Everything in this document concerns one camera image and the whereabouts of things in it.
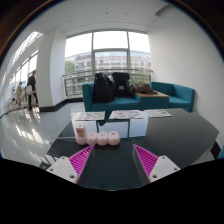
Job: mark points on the person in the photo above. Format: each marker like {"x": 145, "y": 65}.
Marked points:
{"x": 32, "y": 83}
{"x": 20, "y": 91}

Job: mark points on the pink power strip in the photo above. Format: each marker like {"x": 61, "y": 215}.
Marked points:
{"x": 102, "y": 138}

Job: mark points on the printed sticker sheet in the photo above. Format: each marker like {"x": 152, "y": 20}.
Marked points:
{"x": 89, "y": 116}
{"x": 158, "y": 113}
{"x": 126, "y": 114}

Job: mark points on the wooden sofa table top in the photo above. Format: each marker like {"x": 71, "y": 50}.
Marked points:
{"x": 151, "y": 94}

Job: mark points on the teal sofa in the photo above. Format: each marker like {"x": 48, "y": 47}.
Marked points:
{"x": 116, "y": 104}

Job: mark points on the large black backpack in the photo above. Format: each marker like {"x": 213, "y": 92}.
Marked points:
{"x": 102, "y": 88}

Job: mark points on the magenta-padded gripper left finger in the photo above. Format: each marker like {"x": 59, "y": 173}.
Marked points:
{"x": 68, "y": 168}

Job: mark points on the brown jacket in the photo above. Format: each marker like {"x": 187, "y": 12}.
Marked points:
{"x": 142, "y": 88}

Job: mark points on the black backpack with white label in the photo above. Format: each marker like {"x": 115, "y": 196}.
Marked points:
{"x": 120, "y": 83}

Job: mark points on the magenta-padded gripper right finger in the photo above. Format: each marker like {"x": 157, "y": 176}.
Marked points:
{"x": 156, "y": 168}

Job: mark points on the metal window railing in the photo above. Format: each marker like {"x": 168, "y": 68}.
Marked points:
{"x": 76, "y": 75}

